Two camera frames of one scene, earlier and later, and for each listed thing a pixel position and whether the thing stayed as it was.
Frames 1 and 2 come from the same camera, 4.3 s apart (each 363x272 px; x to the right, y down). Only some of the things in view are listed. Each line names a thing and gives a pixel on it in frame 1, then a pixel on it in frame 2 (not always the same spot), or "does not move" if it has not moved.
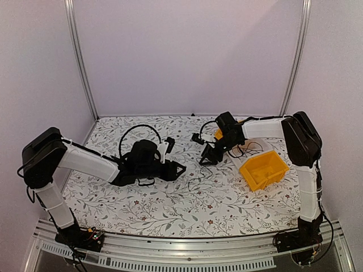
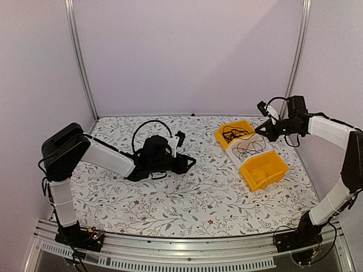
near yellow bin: (264, 170) does not move
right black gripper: (212, 154) → (271, 133)
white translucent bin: (250, 148) does not move
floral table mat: (254, 190) does not move
